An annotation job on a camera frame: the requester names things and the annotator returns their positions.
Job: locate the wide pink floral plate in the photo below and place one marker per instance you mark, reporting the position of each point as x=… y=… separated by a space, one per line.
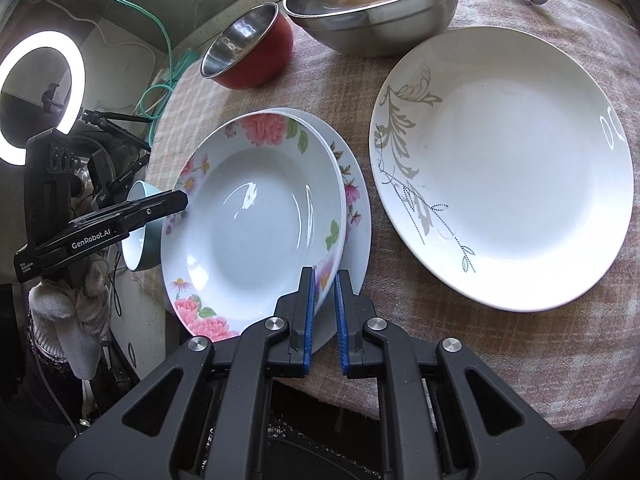
x=357 y=255

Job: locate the light blue bowl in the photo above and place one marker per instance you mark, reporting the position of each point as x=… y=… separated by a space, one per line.
x=137 y=250

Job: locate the white plate grey leaf print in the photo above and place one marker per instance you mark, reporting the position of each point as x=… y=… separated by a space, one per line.
x=500 y=160

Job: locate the person's left forearm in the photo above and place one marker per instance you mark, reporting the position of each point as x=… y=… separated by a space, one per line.
x=45 y=385

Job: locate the person's left hand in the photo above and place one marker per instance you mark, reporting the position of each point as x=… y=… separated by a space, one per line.
x=65 y=310

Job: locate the black tripod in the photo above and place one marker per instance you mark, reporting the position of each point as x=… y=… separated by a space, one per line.
x=112 y=122

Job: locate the red bowl steel interior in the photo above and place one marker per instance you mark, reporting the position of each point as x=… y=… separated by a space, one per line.
x=260 y=60

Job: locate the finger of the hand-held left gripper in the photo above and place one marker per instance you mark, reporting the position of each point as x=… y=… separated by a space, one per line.
x=167 y=201

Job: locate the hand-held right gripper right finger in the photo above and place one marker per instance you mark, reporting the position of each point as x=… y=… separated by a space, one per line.
x=341 y=320

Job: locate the pink plaid cloth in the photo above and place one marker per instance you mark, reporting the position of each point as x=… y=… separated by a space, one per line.
x=320 y=95

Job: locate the large stainless steel bowl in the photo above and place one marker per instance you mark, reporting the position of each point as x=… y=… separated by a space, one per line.
x=380 y=30

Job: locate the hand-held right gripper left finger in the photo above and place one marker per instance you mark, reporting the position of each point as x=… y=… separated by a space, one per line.
x=310 y=310

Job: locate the deep pink floral plate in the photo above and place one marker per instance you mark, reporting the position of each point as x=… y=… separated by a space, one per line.
x=250 y=220

